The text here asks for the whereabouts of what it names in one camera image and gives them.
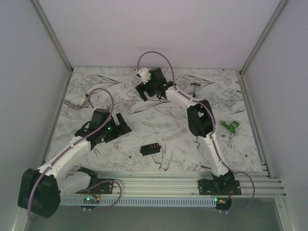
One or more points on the metal clip with blue bead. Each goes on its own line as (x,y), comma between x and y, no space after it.
(83,103)

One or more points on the aluminium rail frame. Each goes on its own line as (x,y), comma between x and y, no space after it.
(184,183)

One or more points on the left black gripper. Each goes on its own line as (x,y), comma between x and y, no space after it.
(119,130)

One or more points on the small circuit board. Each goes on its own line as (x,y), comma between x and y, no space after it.
(90,200)
(222,201)

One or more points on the small black hammer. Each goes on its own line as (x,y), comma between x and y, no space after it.
(195,85)

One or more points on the right small circuit board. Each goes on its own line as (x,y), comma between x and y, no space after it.
(222,201)

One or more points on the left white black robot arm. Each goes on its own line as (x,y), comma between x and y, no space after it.
(43,189)

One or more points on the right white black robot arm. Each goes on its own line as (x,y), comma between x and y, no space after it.
(201,121)

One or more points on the green plastic connector part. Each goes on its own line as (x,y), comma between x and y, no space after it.
(232,127)

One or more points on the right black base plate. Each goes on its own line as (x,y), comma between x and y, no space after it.
(207,187)

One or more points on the grey slotted cable duct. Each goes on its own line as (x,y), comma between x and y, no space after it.
(144,201)

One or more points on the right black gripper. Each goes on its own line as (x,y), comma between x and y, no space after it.
(141,88)

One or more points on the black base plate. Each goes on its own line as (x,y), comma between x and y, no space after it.
(207,187)
(104,188)

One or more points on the black fuse box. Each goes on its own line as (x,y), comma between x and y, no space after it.
(150,149)

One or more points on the left small circuit board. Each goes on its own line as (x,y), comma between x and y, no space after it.
(90,200)

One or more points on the floral patterned table mat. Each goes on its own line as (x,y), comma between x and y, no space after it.
(160,121)

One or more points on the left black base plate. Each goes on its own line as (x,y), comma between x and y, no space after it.
(104,188)

